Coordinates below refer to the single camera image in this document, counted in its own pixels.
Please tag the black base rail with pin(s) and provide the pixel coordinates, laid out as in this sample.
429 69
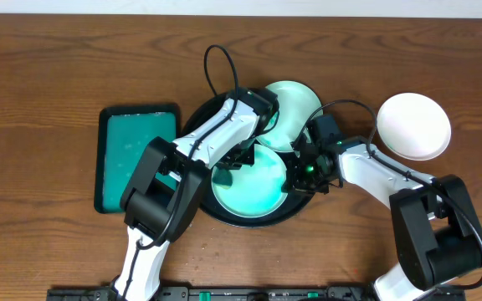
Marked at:
208 294

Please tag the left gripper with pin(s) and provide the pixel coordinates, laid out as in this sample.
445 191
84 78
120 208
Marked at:
238 158

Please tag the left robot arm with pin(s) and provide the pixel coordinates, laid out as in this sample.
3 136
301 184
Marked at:
169 181

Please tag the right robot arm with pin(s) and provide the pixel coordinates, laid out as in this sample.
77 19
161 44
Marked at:
437 232

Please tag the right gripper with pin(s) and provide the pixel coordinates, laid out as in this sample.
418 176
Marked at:
301 180

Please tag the mint plate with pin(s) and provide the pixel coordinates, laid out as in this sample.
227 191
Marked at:
256 190
296 104

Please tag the white plate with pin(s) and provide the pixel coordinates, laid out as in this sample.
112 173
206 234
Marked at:
414 126

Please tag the black rectangular water tray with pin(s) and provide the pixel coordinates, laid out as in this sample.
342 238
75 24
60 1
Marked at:
123 134

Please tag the green scrub sponge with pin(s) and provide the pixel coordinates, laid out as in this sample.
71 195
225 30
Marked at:
222 178

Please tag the round black serving tray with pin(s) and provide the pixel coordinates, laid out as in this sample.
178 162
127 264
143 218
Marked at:
292 205

